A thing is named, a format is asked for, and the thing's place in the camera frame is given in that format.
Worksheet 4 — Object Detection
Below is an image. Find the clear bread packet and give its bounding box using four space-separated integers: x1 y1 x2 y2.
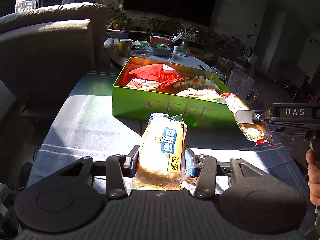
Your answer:
221 93 274 146

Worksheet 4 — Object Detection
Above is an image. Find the yellow bread packet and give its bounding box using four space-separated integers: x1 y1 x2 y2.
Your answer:
131 113 187 191

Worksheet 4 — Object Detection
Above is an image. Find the red snack bag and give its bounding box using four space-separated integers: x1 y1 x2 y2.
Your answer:
129 63 180 85

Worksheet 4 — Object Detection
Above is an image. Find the person's right hand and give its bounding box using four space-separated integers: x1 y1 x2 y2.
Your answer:
306 149 320 206

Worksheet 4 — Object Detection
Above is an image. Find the glass mug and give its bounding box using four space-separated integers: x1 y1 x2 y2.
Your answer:
227 69 258 104

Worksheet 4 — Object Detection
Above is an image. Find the blue striped tablecloth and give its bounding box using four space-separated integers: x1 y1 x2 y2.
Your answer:
28 72 309 194

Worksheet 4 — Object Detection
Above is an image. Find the green gift box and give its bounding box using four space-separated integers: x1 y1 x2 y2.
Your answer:
112 57 236 129

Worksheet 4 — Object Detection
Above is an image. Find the white round coffee table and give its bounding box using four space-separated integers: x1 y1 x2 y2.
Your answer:
110 48 213 73

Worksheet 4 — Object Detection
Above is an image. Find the plant in glass vase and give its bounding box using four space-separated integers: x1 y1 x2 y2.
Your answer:
177 26 198 56

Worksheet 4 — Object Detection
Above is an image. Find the yellow tin can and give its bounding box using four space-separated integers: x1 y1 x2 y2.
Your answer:
119 38 133 57

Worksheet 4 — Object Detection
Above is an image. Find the grey armchair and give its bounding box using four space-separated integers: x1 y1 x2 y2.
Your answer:
1 2 110 102

